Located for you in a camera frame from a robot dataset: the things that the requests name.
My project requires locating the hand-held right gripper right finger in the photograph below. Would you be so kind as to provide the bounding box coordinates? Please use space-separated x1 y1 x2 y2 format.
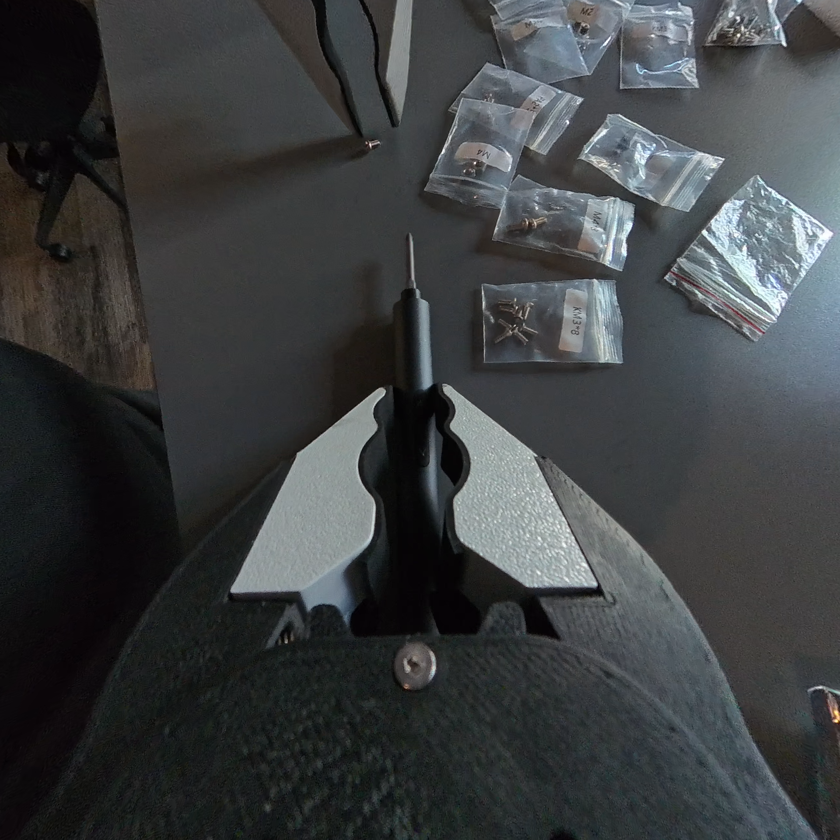
433 385 599 618

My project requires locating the black screwdriver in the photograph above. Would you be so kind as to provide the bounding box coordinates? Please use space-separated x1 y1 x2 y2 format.
367 231 447 637

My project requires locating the black office chair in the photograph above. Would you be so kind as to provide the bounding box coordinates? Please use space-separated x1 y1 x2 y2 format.
0 0 126 263

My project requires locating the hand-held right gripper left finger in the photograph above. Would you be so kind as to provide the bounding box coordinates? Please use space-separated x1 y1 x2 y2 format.
230 386 398 634

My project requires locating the dark grey desk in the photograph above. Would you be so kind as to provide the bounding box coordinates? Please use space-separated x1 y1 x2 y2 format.
95 0 840 840

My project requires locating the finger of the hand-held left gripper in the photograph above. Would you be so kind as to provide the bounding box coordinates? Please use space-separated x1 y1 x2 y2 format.
256 0 366 137
356 0 415 130

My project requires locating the pile of clear parts bags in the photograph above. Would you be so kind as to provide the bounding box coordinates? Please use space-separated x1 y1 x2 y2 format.
423 0 834 366

